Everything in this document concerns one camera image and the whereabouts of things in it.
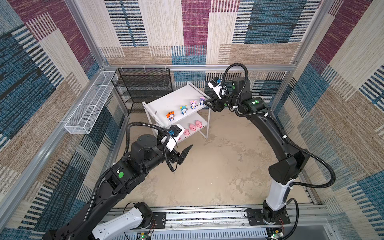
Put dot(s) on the teal hooded Doraemon figure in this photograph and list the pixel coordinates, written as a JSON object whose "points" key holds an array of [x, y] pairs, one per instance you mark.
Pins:
{"points": [[184, 110]]}

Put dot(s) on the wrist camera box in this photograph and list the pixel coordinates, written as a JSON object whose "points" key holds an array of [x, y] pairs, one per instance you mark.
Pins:
{"points": [[218, 87], [175, 132]]}

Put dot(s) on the white wire mesh basket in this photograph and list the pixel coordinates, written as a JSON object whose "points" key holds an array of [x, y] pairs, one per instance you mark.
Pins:
{"points": [[87, 112]]}

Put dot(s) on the pink rubber pig toy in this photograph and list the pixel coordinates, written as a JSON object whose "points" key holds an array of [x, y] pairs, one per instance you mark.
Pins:
{"points": [[186, 132], [192, 127], [198, 124]]}

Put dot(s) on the aluminium front rail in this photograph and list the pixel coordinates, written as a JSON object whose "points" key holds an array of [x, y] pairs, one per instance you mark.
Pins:
{"points": [[308, 222]]}

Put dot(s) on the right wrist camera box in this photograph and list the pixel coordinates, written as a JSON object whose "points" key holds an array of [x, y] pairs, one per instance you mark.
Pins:
{"points": [[218, 87]]}

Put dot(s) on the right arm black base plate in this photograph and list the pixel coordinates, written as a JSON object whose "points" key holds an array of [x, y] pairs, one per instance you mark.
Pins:
{"points": [[263, 217]]}

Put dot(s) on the purple hooded Doraemon figure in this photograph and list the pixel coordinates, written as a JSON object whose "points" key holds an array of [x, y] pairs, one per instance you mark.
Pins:
{"points": [[202, 101]]}

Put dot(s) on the black mesh wire shelf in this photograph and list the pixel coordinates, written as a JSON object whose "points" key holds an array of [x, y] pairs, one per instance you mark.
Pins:
{"points": [[135, 86]]}

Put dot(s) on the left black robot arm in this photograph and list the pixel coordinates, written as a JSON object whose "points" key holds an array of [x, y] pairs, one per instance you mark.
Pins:
{"points": [[147, 147]]}

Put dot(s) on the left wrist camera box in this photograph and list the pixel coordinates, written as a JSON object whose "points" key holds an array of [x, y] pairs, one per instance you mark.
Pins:
{"points": [[175, 132]]}

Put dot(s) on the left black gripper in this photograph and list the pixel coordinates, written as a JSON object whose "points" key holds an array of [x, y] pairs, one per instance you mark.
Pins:
{"points": [[173, 155]]}

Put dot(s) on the pink hooded Doraemon figure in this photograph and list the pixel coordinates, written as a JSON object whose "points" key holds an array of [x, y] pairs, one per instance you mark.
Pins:
{"points": [[194, 104]]}

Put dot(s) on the white two-tier metal shelf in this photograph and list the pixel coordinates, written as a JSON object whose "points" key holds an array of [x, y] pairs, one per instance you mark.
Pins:
{"points": [[157, 110]]}

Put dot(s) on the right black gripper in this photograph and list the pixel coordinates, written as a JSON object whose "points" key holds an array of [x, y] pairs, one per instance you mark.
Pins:
{"points": [[215, 103]]}

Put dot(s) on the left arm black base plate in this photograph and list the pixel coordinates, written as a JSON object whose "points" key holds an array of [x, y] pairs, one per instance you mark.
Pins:
{"points": [[156, 220]]}

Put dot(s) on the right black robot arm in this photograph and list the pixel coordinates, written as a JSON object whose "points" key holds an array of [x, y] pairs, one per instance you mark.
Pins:
{"points": [[233, 91]]}

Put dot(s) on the orange crab Doraemon figure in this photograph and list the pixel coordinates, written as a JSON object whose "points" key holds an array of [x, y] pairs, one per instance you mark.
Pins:
{"points": [[171, 116]]}

